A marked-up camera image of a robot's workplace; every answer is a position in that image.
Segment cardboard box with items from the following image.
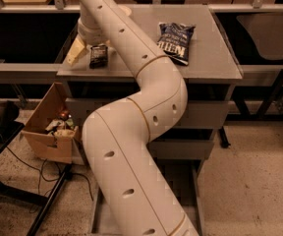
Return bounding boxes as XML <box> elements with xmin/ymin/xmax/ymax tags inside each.
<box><xmin>22</xmin><ymin>83</ymin><xmax>85</xmax><ymax>165</ymax></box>

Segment black table leg frame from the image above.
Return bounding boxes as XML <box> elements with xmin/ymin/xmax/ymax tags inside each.
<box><xmin>0</xmin><ymin>121</ymin><xmax>71</xmax><ymax>236</ymax></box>

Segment grey drawer cabinet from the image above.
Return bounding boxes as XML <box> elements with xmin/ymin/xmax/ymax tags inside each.
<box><xmin>56</xmin><ymin>4</ymin><xmax>244</xmax><ymax>175</ymax></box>

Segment dark chair at right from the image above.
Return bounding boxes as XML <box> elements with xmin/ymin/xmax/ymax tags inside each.
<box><xmin>237</xmin><ymin>13</ymin><xmax>283</xmax><ymax>119</ymax></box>

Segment black floor cable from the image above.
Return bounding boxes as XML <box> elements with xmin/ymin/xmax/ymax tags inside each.
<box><xmin>5</xmin><ymin>146</ymin><xmax>94</xmax><ymax>214</ymax></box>

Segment dark rxbar chocolate wrapper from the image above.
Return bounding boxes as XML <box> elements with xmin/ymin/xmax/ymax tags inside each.
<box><xmin>89</xmin><ymin>44</ymin><xmax>108</xmax><ymax>69</ymax></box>

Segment white bowl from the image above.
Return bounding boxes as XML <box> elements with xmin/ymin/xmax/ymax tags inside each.
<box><xmin>118</xmin><ymin>5</ymin><xmax>132</xmax><ymax>17</ymax></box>

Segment grey top drawer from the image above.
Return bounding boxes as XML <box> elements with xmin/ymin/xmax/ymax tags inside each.
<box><xmin>66</xmin><ymin>98</ymin><xmax>229</xmax><ymax>129</ymax></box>

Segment grey open bottom drawer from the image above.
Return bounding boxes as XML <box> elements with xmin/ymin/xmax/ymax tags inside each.
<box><xmin>88</xmin><ymin>159</ymin><xmax>205</xmax><ymax>236</ymax></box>

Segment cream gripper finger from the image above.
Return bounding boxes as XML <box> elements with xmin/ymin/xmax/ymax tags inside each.
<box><xmin>66</xmin><ymin>35</ymin><xmax>86</xmax><ymax>66</ymax></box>

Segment grey middle drawer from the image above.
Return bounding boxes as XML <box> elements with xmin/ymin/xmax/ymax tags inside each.
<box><xmin>80</xmin><ymin>137</ymin><xmax>215</xmax><ymax>160</ymax></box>

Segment blue kettle chips bag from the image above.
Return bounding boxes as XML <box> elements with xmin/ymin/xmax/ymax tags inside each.
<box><xmin>157</xmin><ymin>23</ymin><xmax>196</xmax><ymax>66</ymax></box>

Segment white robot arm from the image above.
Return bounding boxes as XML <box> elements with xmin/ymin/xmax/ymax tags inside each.
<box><xmin>79</xmin><ymin>0</ymin><xmax>198</xmax><ymax>236</ymax></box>

